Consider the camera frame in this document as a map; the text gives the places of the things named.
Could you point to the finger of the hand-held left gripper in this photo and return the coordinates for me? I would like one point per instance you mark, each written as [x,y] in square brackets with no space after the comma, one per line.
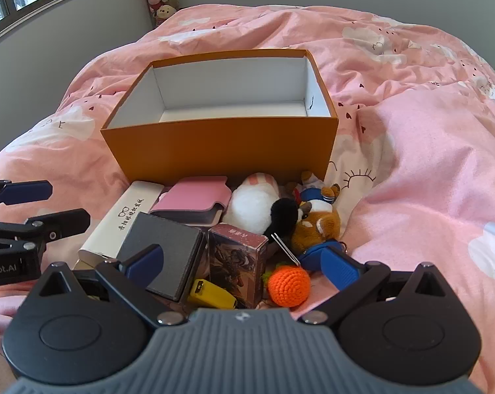
[63,219]
[26,193]

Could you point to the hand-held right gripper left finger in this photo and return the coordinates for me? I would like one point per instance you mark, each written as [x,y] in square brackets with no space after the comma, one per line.
[147,262]

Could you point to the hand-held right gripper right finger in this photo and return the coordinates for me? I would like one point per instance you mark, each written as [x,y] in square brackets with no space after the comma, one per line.
[341,271]

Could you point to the dark grey square box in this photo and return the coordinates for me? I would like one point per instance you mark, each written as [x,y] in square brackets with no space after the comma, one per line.
[171,236]

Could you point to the white glasses case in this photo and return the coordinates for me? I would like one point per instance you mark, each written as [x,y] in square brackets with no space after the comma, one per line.
[120,217]

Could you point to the pink leather wallet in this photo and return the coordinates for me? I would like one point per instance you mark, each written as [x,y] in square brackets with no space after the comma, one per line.
[190,197]

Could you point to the brown printed card box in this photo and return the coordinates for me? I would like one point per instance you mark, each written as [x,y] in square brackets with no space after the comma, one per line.
[235,262]

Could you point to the white plush toy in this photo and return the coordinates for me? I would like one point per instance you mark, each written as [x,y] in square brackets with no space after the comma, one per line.
[247,209]

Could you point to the orange cardboard box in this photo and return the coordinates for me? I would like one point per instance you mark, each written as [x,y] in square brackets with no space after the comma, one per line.
[214,152]

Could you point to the small blue pouch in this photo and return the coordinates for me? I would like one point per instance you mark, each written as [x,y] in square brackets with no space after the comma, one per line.
[311,256]

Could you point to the brown plush toy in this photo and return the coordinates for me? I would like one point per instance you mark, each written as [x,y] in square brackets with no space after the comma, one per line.
[313,225]

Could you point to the orange crocheted ball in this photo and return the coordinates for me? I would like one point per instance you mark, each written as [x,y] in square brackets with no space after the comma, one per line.
[289,285]

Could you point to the small yellow gadget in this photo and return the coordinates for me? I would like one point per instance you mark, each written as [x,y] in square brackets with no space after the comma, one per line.
[212,293]

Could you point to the blue white duck plush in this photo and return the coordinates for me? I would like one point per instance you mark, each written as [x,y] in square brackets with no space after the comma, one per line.
[313,195]

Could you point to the pink printed blanket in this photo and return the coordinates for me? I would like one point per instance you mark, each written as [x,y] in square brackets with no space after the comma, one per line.
[415,152]

